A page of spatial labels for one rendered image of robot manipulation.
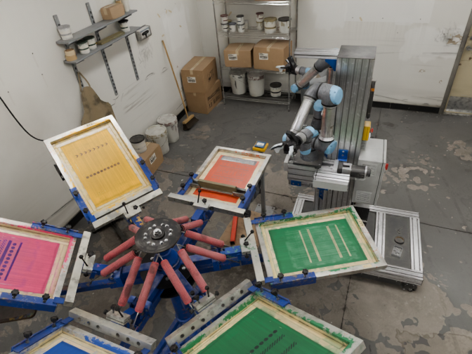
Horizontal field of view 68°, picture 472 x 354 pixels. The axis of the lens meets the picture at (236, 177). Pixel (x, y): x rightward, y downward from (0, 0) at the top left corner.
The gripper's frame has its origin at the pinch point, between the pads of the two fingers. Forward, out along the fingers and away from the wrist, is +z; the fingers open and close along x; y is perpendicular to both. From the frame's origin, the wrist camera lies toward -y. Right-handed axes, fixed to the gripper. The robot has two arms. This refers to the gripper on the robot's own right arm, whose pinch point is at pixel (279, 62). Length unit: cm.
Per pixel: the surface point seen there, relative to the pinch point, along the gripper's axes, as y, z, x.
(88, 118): 42, 178, -139
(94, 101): 31, 185, -122
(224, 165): 60, -1, -94
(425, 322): 160, -197, -70
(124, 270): 36, -40, -223
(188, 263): 20, -83, -194
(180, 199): 43, -14, -154
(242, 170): 61, -20, -88
